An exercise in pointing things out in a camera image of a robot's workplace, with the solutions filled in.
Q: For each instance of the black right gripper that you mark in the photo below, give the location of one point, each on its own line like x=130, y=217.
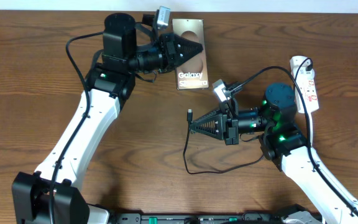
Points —
x=225, y=124

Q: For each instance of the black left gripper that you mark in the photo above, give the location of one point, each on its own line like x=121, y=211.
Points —
x=173, y=45

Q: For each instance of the gold Galaxy smartphone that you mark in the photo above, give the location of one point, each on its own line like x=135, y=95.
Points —
x=194, y=73

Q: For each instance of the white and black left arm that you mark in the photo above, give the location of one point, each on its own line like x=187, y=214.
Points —
x=131, y=49

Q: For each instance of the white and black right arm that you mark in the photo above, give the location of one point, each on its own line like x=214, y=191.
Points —
x=281, y=142

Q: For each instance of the white USB charger plug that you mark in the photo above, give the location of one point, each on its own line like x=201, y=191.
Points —
x=301, y=73

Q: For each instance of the white power strip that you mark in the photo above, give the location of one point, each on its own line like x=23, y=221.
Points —
x=307, y=87

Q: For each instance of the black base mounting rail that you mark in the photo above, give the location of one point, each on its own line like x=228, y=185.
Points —
x=290, y=214

